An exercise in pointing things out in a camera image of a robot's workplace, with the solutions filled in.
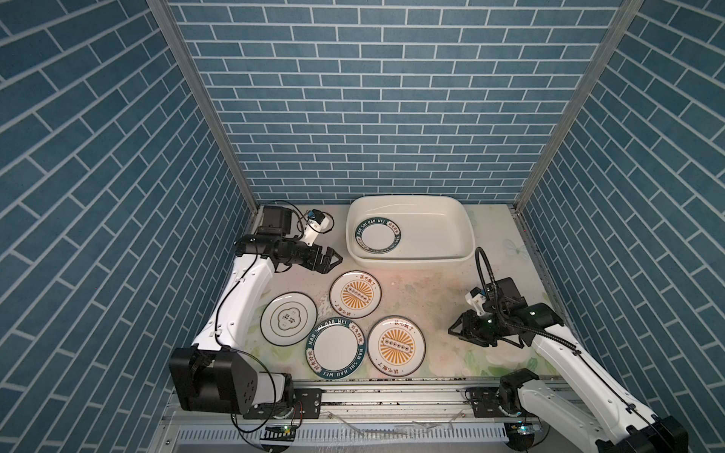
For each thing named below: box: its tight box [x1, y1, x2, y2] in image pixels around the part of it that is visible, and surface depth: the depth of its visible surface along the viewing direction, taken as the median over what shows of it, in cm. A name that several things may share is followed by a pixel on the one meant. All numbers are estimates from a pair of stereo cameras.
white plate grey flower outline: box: [259, 291, 319, 347], surface depth 91 cm
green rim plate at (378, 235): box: [354, 217, 402, 254], surface depth 111 cm
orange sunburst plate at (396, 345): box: [367, 315, 427, 378], surface depth 85 cm
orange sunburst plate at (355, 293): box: [328, 269, 383, 319], surface depth 96 cm
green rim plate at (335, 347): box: [304, 316, 366, 381], surface depth 85 cm
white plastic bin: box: [345, 195, 476, 269], surface depth 114 cm
